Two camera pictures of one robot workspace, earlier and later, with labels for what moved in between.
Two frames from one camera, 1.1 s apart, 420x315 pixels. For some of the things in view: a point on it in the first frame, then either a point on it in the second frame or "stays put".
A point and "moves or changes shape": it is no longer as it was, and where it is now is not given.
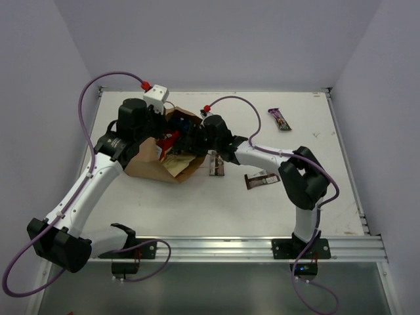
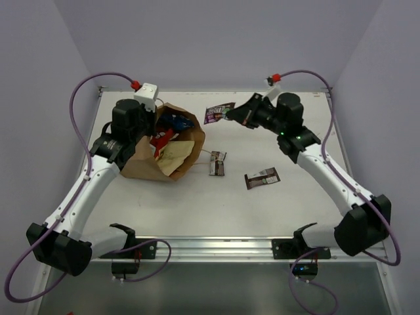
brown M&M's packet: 216,163 stays put
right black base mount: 304,254 stays put
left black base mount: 126,261 stays put
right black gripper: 195,130 → 245,114
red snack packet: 167,142 moves or changes shape
